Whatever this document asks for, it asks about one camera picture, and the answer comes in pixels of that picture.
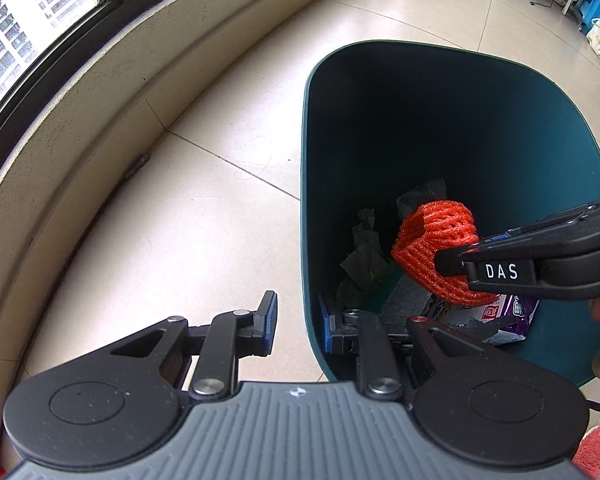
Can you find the flat grey paper piece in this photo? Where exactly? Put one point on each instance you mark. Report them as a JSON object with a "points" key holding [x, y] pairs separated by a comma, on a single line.
{"points": [[405, 302]]}

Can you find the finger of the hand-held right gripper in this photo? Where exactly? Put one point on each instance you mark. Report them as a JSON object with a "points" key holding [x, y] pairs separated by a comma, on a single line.
{"points": [[500, 236], [450, 261]]}

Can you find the red fuzzy slipper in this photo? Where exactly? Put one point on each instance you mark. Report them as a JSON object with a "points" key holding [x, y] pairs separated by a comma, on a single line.
{"points": [[592, 452]]}

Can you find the black-framed window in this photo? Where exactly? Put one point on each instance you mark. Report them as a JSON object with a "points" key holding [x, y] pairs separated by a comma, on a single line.
{"points": [[40, 90]]}

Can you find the orange foam fruit net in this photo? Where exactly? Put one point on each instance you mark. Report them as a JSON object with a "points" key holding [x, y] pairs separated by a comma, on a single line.
{"points": [[430, 240]]}

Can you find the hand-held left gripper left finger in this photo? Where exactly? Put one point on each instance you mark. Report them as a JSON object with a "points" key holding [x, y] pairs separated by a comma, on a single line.
{"points": [[270, 320]]}

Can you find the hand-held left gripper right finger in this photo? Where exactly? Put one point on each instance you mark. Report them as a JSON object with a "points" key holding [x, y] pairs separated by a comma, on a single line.
{"points": [[325, 330]]}

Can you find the crumpled grey tissue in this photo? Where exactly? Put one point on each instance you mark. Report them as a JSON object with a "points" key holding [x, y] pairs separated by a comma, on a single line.
{"points": [[365, 255]]}

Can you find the black plastic wrapper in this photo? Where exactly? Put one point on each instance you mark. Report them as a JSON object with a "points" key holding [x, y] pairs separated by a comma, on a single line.
{"points": [[422, 195]]}

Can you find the purple and silver snack packet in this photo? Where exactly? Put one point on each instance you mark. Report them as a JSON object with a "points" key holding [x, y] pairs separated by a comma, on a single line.
{"points": [[515, 312]]}

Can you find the dark green plastic bin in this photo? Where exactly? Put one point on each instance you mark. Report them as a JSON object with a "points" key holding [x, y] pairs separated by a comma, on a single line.
{"points": [[380, 110]]}

